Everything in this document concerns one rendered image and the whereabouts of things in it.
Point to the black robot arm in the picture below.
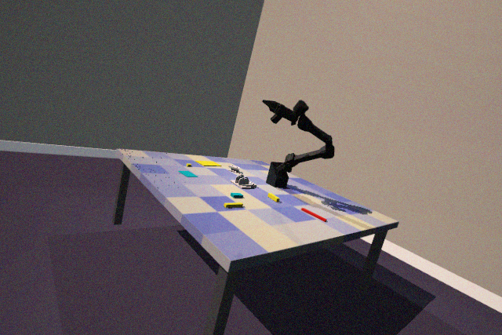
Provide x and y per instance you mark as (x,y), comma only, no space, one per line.
(307,125)

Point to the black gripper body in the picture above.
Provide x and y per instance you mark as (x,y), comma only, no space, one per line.
(283,110)

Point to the small yellow block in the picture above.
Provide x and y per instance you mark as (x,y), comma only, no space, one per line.
(273,197)

